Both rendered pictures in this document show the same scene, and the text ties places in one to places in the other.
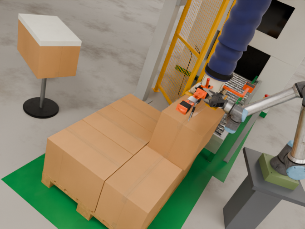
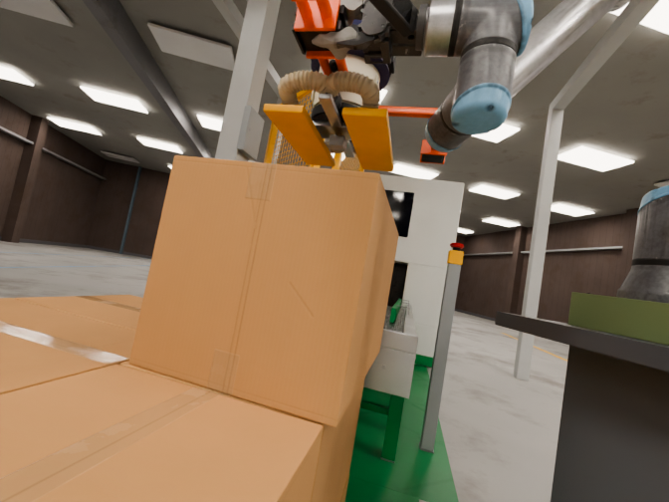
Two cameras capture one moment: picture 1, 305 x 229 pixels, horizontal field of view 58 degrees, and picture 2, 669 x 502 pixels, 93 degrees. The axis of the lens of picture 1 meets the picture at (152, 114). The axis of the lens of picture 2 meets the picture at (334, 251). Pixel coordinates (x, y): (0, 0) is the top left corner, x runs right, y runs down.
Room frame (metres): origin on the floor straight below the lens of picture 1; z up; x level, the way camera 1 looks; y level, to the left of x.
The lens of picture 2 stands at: (1.32, -0.34, 0.77)
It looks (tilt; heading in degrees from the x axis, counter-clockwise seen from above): 4 degrees up; 355
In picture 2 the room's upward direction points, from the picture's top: 10 degrees clockwise
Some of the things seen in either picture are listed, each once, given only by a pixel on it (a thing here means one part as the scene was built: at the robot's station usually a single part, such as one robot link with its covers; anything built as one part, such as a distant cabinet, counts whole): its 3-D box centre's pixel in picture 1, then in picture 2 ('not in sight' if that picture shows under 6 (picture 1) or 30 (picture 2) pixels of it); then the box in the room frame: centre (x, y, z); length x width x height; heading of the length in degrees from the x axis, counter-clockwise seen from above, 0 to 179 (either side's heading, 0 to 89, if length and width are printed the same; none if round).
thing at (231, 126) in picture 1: (232, 124); (479, 93); (1.84, -0.59, 1.13); 0.12 x 0.09 x 0.12; 177
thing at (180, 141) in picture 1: (188, 127); (304, 279); (2.16, -0.36, 0.74); 0.60 x 0.40 x 0.40; 160
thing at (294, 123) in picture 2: (198, 87); (306, 134); (2.20, -0.29, 1.14); 0.34 x 0.10 x 0.05; 161
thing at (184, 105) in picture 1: (184, 107); not in sight; (1.60, -0.18, 1.24); 0.08 x 0.07 x 0.05; 161
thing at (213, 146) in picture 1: (190, 131); (317, 352); (2.52, -0.46, 0.48); 0.70 x 0.03 x 0.15; 71
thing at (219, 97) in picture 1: (218, 100); (392, 31); (1.89, -0.43, 1.25); 0.12 x 0.09 x 0.08; 70
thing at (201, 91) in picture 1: (202, 92); (322, 31); (1.93, -0.30, 1.25); 0.10 x 0.08 x 0.06; 71
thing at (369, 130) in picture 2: (217, 98); (373, 139); (2.14, -0.47, 1.14); 0.34 x 0.10 x 0.05; 161
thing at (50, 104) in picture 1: (43, 87); not in sight; (2.53, 1.27, 0.31); 0.40 x 0.40 x 0.62
